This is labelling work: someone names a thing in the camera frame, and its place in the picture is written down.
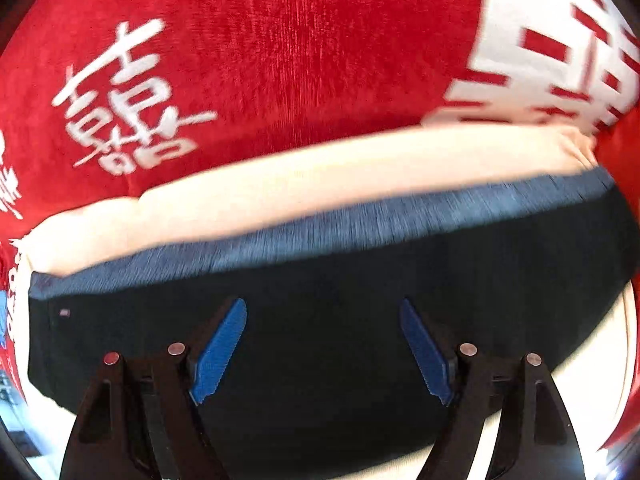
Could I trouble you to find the black pants with blue waistband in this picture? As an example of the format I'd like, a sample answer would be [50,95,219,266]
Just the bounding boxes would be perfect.
[28,168,639,479]

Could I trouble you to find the red sofa cover white print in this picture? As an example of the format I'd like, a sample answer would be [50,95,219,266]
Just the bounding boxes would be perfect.
[1,0,639,445]

